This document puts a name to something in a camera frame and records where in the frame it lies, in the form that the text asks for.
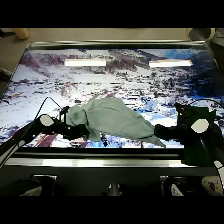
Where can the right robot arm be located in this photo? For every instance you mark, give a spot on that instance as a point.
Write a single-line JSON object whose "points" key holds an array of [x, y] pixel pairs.
{"points": [[208, 140]]}

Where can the silver frame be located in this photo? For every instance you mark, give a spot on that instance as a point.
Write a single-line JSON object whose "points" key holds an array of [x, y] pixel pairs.
{"points": [[100, 163]]}

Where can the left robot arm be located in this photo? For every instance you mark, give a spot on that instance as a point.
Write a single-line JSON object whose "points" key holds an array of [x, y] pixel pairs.
{"points": [[31, 129]]}

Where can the dark green garment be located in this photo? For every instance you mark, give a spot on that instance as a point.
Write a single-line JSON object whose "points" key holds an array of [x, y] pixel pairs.
{"points": [[193, 151]]}

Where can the pale green garment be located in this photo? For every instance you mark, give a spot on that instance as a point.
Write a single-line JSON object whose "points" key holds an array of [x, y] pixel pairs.
{"points": [[115, 118]]}

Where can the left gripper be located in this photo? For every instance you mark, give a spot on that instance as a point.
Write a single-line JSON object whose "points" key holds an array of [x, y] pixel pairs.
{"points": [[78, 131]]}

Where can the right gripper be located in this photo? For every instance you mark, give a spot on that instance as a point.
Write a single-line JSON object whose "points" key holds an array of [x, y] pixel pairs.
{"points": [[165, 131]]}

